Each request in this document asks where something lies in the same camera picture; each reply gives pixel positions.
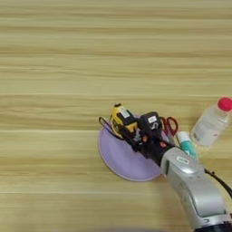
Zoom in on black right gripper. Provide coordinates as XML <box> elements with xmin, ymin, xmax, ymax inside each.
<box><xmin>116</xmin><ymin>123</ymin><xmax>177</xmax><ymax>168</ymax></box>

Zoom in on yellow black tape measure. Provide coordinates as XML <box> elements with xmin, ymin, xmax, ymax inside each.
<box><xmin>98</xmin><ymin>103</ymin><xmax>140</xmax><ymax>140</ymax></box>

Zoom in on teal white glue stick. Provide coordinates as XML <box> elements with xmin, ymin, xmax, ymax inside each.
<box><xmin>176</xmin><ymin>130</ymin><xmax>199</xmax><ymax>160</ymax></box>

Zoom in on purple round plate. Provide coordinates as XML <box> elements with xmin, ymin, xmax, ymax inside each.
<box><xmin>97</xmin><ymin>113</ymin><xmax>170</xmax><ymax>182</ymax></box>

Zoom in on clear red-capped plastic bottle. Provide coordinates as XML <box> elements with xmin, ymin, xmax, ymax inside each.
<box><xmin>189</xmin><ymin>96</ymin><xmax>232</xmax><ymax>148</ymax></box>

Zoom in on red-handled scissors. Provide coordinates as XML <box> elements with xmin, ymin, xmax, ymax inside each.
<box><xmin>159</xmin><ymin>116</ymin><xmax>179</xmax><ymax>147</ymax></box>

